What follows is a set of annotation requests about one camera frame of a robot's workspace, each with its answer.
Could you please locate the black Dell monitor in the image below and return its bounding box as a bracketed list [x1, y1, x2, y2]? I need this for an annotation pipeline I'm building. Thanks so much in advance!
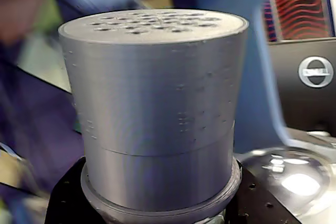
[267, 36, 336, 133]

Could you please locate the shiny steel pot with lid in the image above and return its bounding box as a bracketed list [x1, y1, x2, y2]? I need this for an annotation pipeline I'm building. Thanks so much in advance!
[235, 146, 336, 224]

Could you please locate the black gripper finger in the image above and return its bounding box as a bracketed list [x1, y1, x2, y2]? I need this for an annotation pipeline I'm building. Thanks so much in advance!
[49, 157, 106, 224]
[224, 155, 302, 224]

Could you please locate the gray salt shaker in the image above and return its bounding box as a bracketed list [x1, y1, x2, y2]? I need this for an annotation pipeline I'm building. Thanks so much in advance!
[58, 8, 249, 221]

